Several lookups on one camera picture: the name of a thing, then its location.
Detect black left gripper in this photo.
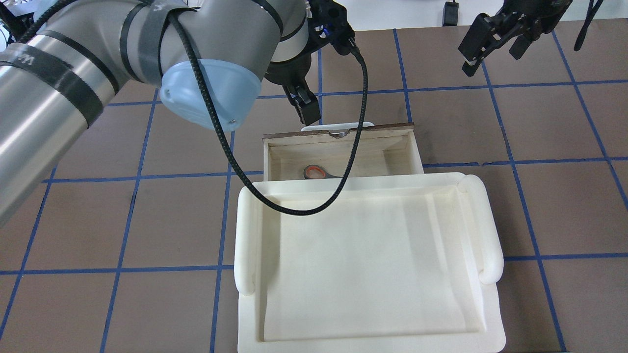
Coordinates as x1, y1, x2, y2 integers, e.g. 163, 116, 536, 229
265, 53, 321, 126

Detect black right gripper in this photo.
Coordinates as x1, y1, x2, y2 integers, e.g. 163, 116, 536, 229
458, 0, 572, 77

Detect grey orange handled scissors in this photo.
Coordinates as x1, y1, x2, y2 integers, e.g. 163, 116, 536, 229
303, 164, 343, 179

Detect wooden drawer with white handle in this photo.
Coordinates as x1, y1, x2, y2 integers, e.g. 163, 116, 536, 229
262, 123, 424, 181

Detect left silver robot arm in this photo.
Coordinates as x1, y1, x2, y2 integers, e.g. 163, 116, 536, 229
1, 0, 310, 224

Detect white plastic drawer cabinet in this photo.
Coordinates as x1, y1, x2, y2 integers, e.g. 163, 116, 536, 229
234, 173, 506, 353

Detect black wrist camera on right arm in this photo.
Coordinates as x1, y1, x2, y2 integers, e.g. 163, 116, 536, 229
304, 0, 356, 56

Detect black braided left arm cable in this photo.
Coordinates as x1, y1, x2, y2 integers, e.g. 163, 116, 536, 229
15, 0, 368, 215

